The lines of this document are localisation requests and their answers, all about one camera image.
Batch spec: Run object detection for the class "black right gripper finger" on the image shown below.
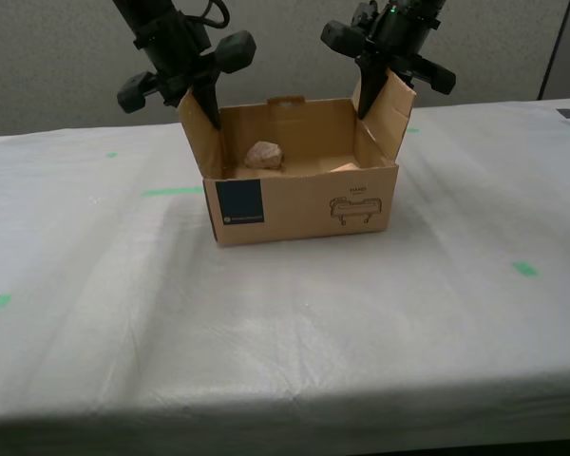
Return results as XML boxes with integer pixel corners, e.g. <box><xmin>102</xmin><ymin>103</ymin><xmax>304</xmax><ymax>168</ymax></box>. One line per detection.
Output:
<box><xmin>353</xmin><ymin>65</ymin><xmax>394</xmax><ymax>121</ymax></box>

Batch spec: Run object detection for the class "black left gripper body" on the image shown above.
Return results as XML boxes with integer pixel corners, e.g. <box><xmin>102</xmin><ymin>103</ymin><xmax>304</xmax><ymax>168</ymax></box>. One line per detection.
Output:
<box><xmin>116</xmin><ymin>28</ymin><xmax>258</xmax><ymax>115</ymax></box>

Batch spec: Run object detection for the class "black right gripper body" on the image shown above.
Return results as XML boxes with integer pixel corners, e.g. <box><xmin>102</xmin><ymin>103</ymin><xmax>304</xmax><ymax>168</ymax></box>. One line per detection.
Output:
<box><xmin>320</xmin><ymin>18</ymin><xmax>458</xmax><ymax>96</ymax></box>

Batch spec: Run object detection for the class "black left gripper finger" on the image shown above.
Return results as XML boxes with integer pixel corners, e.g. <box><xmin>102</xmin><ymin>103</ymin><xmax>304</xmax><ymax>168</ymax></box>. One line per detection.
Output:
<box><xmin>189</xmin><ymin>80</ymin><xmax>222</xmax><ymax>131</ymax></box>

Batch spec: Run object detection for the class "speckled granite rock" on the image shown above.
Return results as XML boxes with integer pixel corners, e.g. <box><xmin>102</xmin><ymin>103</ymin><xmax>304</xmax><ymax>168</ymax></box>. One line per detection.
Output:
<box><xmin>244</xmin><ymin>140</ymin><xmax>285</xmax><ymax>171</ymax></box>

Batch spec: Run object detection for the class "brown cardboard box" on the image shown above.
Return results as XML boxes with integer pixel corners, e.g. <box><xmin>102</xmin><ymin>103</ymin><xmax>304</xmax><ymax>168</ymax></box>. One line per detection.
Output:
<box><xmin>177</xmin><ymin>70</ymin><xmax>418</xmax><ymax>248</ymax></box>

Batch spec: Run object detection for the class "long bright green tape strip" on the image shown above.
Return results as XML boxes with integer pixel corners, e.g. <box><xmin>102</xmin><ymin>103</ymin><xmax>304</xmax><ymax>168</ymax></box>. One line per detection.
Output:
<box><xmin>141</xmin><ymin>186</ymin><xmax>205</xmax><ymax>199</ymax></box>

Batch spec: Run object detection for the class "white plastic table cover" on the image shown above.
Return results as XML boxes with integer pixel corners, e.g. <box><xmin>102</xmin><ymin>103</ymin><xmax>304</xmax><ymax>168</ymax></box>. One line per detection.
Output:
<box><xmin>0</xmin><ymin>97</ymin><xmax>570</xmax><ymax>431</ymax></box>

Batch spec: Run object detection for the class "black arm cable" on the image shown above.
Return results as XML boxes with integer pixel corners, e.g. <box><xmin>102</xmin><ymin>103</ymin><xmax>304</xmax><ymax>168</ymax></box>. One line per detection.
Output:
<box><xmin>183</xmin><ymin>0</ymin><xmax>232</xmax><ymax>30</ymax></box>

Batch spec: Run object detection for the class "dark partition post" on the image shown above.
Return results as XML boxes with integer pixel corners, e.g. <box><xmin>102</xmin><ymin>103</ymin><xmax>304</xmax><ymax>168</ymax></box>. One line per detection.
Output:
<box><xmin>535</xmin><ymin>0</ymin><xmax>570</xmax><ymax>102</ymax></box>

